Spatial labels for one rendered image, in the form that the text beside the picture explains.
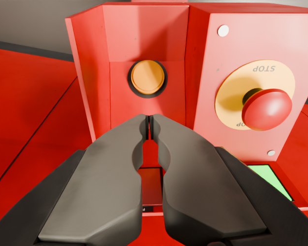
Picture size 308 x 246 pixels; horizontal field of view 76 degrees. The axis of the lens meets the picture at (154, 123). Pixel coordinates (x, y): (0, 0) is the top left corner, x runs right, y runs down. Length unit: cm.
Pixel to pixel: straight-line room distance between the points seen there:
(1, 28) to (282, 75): 107
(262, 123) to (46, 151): 40
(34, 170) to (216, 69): 36
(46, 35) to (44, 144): 65
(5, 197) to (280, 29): 42
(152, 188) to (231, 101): 11
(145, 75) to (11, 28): 92
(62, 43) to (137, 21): 81
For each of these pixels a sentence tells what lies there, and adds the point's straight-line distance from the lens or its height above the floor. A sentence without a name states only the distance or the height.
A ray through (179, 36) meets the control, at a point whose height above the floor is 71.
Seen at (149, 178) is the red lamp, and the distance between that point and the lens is 22.
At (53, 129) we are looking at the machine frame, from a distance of 52.
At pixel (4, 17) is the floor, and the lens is 111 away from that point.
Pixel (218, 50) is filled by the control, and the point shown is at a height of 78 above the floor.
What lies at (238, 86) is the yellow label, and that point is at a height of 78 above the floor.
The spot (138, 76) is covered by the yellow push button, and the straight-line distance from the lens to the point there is 23.
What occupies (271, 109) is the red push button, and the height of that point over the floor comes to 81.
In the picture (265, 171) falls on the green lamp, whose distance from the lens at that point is 26.
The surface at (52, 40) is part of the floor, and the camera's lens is 105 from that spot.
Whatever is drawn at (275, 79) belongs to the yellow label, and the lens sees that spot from 21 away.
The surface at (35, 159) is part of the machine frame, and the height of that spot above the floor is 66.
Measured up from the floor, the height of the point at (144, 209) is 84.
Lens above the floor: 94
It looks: 55 degrees down
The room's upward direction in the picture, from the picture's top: 176 degrees clockwise
